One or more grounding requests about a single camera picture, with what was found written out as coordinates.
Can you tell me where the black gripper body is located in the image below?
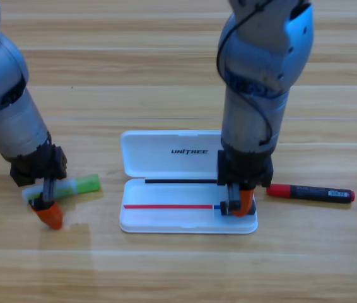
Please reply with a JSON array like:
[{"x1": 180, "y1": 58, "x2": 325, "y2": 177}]
[
  {"x1": 216, "y1": 148, "x2": 274, "y2": 217},
  {"x1": 9, "y1": 132, "x2": 69, "y2": 209}
]

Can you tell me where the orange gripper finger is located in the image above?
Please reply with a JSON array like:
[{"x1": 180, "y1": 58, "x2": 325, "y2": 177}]
[
  {"x1": 230, "y1": 188, "x2": 255, "y2": 218},
  {"x1": 30, "y1": 201, "x2": 64, "y2": 230}
]

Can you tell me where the green highlighter pen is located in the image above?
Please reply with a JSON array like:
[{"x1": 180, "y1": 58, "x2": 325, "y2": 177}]
[{"x1": 21, "y1": 174, "x2": 101, "y2": 203}]

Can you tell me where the red and black marker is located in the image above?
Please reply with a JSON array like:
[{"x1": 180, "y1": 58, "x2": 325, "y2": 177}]
[{"x1": 266, "y1": 183, "x2": 356, "y2": 205}]

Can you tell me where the white Unitree pencil case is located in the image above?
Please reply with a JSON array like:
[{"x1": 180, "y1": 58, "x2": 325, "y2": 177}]
[{"x1": 119, "y1": 129, "x2": 259, "y2": 235}]

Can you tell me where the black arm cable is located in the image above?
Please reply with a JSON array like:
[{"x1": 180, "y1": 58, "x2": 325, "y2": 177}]
[{"x1": 216, "y1": 0, "x2": 274, "y2": 146}]

